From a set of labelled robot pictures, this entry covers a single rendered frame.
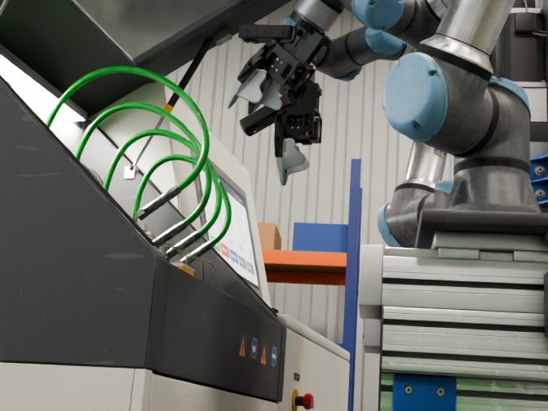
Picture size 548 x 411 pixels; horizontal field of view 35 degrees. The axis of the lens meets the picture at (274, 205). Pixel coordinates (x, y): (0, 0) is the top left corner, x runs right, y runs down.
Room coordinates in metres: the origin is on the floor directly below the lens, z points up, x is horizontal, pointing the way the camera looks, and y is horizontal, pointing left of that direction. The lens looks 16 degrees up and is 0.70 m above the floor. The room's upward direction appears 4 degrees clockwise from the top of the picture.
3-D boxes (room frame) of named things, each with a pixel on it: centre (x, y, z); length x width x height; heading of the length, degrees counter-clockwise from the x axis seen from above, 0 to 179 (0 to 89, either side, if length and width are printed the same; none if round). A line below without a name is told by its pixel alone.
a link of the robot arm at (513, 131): (1.26, -0.33, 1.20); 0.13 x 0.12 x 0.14; 129
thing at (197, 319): (1.54, 0.08, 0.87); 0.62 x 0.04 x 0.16; 163
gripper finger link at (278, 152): (1.62, 0.00, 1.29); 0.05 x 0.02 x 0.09; 163
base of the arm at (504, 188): (1.26, -0.33, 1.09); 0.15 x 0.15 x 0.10
